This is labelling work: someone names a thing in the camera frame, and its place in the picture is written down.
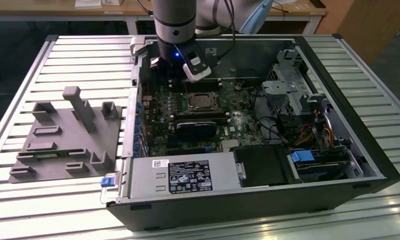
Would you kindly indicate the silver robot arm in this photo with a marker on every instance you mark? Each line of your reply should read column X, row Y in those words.
column 174, row 20

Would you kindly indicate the RAM slot white clips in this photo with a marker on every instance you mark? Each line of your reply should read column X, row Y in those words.
column 215, row 80
column 200, row 116

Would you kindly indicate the CPU socket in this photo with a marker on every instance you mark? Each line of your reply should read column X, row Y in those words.
column 187, row 106

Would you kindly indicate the light grey case latch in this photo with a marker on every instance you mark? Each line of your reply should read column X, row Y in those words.
column 135, row 46

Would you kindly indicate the round coin battery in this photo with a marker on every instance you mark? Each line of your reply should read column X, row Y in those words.
column 239, row 86

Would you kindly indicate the black graphics card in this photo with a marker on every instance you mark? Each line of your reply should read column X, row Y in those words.
column 195, row 130

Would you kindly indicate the white box black print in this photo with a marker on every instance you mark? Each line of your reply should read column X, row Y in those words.
column 112, row 2

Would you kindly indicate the wooden desk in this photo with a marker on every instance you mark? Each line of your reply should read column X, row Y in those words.
column 87, row 11

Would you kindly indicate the green motherboard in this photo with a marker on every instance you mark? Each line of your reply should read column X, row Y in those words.
column 240, row 125

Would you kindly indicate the plain white box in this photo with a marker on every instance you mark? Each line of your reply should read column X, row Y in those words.
column 87, row 3

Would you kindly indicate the grey metal drive cage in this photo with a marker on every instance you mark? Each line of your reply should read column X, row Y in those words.
column 280, row 95

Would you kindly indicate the silver chipset heatsink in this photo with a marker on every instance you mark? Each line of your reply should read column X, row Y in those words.
column 230, row 145

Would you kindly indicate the grey parts rack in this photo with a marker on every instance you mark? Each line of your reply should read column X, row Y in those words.
column 69, row 140

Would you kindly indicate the grey power supply unit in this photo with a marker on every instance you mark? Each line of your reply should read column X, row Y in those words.
column 147, row 175

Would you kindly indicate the green RAM stick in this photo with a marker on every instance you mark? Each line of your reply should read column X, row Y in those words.
column 64, row 153

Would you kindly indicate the black drive bay box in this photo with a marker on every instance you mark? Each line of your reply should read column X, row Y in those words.
column 263, row 165

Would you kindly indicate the blue case latch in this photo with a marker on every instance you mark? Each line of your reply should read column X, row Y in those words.
column 107, row 182

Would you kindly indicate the blue disk carrier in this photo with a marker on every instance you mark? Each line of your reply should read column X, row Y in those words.
column 303, row 156

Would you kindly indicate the black open PC case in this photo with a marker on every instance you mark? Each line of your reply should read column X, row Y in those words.
column 220, row 212

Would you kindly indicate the black hard disk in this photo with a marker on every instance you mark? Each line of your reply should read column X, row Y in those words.
column 323, row 170

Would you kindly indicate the wooden cabinet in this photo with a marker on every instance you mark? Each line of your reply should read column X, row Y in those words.
column 380, row 25

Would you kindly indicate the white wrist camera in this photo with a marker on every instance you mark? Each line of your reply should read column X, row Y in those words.
column 196, row 66

